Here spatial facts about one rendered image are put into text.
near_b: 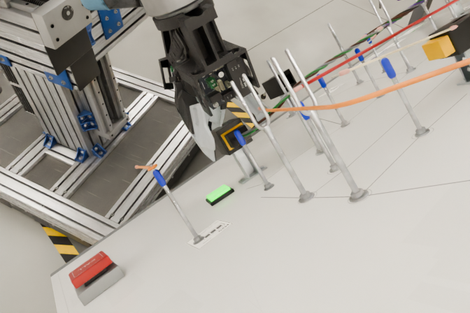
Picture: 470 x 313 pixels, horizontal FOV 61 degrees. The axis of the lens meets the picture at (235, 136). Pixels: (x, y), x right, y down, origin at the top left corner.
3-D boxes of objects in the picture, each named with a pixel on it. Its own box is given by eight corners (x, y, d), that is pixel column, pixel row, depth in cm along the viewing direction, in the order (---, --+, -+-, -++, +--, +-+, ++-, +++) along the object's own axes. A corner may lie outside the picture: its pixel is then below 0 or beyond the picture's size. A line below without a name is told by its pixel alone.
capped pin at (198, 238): (200, 237, 48) (152, 161, 46) (206, 237, 47) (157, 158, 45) (191, 244, 47) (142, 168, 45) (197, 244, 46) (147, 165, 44)
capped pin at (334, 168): (332, 174, 43) (294, 105, 42) (328, 171, 45) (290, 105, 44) (344, 166, 43) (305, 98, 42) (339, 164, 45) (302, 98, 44)
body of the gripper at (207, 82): (210, 123, 46) (164, 27, 40) (185, 101, 53) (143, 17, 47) (264, 90, 48) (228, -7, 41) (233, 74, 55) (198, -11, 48)
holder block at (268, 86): (281, 115, 102) (261, 81, 100) (310, 105, 91) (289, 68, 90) (268, 124, 100) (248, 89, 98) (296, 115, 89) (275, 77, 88)
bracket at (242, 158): (262, 166, 63) (247, 140, 62) (268, 168, 60) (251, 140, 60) (238, 182, 62) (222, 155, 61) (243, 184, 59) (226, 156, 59)
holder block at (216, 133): (243, 140, 64) (230, 119, 63) (253, 140, 58) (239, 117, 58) (221, 154, 63) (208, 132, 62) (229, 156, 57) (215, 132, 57)
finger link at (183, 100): (182, 137, 52) (174, 71, 48) (178, 133, 53) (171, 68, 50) (215, 128, 54) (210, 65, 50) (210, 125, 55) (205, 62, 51)
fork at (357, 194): (359, 203, 33) (275, 54, 31) (345, 202, 35) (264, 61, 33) (373, 190, 34) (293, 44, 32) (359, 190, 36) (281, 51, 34)
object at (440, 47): (456, 51, 43) (447, 34, 43) (445, 57, 43) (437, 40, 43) (438, 55, 46) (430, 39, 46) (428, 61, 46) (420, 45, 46)
